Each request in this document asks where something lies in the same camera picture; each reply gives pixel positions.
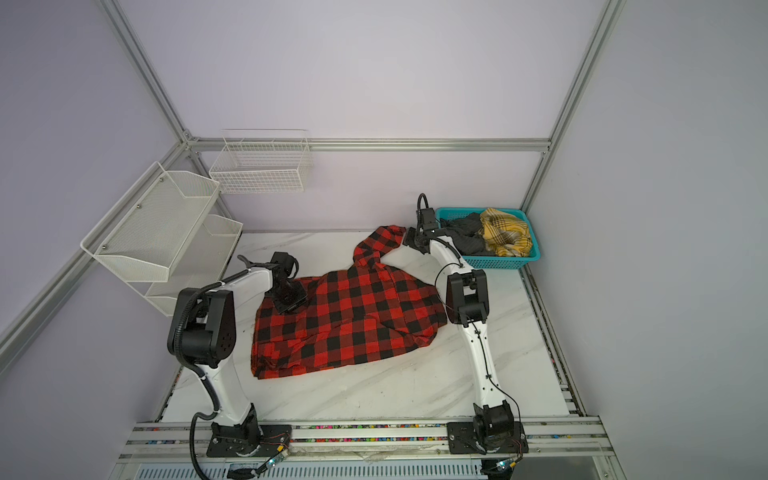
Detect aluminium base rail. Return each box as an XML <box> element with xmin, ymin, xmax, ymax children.
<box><xmin>118</xmin><ymin>417</ymin><xmax>616</xmax><ymax>464</ymax></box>

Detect dark grey shirt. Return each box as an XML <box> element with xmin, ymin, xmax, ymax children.
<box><xmin>440</xmin><ymin>212</ymin><xmax>488</xmax><ymax>256</ymax></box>

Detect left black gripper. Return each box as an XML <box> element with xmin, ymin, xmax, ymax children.
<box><xmin>269</xmin><ymin>281</ymin><xmax>309</xmax><ymax>316</ymax></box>

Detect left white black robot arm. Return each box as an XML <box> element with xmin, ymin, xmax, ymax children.
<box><xmin>167</xmin><ymin>252</ymin><xmax>307</xmax><ymax>456</ymax></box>

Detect white wire basket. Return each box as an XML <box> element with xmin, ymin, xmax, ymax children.
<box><xmin>209</xmin><ymin>129</ymin><xmax>314</xmax><ymax>194</ymax></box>

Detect red black plaid shirt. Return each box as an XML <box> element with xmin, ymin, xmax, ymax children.
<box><xmin>251</xmin><ymin>225</ymin><xmax>448</xmax><ymax>380</ymax></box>

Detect yellow plaid shirt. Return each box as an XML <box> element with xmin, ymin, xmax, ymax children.
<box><xmin>480</xmin><ymin>208</ymin><xmax>533</xmax><ymax>258</ymax></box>

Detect teal plastic basket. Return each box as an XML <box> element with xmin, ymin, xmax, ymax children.
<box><xmin>436</xmin><ymin>207</ymin><xmax>540</xmax><ymax>270</ymax></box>

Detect aluminium frame profile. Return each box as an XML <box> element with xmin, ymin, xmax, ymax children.
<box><xmin>1</xmin><ymin>1</ymin><xmax>625</xmax><ymax>378</ymax></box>

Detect white mesh two-tier shelf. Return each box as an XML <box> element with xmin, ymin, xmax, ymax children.
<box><xmin>80</xmin><ymin>162</ymin><xmax>243</xmax><ymax>317</ymax></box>

